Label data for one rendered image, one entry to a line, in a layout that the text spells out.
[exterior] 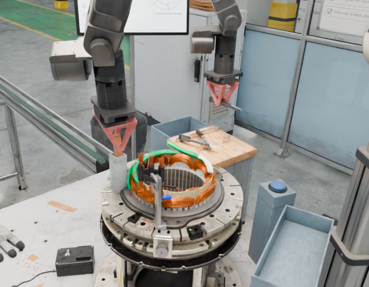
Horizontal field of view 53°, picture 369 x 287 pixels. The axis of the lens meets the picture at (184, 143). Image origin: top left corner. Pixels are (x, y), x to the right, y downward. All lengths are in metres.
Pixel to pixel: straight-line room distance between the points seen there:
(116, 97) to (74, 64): 0.09
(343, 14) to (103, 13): 2.49
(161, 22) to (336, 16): 1.55
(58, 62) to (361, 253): 0.83
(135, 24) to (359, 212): 1.24
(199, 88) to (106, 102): 2.42
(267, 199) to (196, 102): 2.24
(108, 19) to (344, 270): 0.83
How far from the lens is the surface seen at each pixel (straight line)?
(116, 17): 0.60
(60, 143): 1.95
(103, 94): 0.70
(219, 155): 1.05
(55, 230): 1.25
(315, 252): 0.85
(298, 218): 0.90
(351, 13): 2.93
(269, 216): 1.01
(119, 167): 0.79
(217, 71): 1.06
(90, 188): 1.42
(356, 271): 1.08
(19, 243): 1.21
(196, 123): 1.29
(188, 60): 3.15
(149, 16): 1.78
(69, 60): 0.69
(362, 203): 0.98
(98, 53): 0.63
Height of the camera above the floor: 1.56
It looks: 27 degrees down
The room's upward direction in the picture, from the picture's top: 3 degrees clockwise
